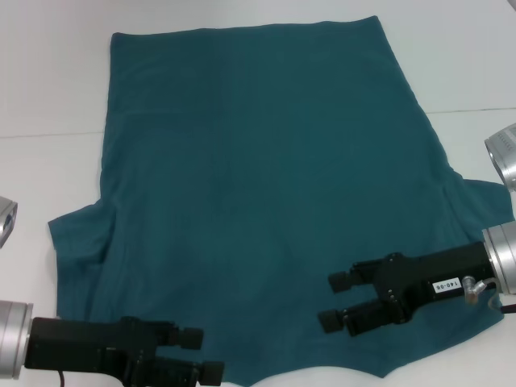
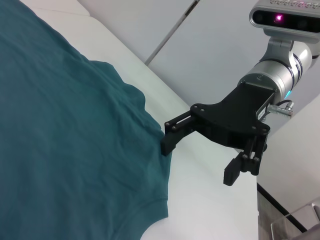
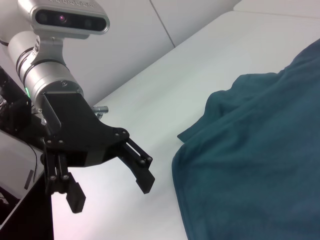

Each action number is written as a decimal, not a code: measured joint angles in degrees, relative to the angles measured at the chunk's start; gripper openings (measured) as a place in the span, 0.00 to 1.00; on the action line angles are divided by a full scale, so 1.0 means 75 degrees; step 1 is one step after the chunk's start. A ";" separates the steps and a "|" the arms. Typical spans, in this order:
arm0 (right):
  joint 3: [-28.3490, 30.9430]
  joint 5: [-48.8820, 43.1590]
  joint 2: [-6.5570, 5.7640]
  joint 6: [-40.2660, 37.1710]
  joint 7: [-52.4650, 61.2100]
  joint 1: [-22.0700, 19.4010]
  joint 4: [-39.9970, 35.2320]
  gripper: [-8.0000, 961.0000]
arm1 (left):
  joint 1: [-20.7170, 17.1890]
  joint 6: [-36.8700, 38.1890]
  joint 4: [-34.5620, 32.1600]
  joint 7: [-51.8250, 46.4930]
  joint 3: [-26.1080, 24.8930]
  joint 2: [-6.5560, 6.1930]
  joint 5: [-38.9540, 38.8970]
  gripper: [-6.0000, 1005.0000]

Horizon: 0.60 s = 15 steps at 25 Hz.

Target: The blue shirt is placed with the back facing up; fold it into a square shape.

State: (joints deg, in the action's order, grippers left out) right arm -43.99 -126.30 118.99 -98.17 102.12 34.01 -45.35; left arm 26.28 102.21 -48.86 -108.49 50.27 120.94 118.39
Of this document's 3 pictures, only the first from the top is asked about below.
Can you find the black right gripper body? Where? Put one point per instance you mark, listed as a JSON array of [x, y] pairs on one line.
[[423, 274]]

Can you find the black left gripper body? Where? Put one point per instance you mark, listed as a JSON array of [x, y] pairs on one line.
[[80, 342]]

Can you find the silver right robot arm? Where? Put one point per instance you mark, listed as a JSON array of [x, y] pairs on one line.
[[504, 258]]

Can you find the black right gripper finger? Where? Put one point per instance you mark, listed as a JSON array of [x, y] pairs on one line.
[[354, 318], [346, 278]]

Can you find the teal blue t-shirt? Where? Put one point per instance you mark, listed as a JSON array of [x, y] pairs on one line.
[[258, 169]]

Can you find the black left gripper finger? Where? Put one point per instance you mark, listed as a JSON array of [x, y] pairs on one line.
[[189, 371], [189, 338]]

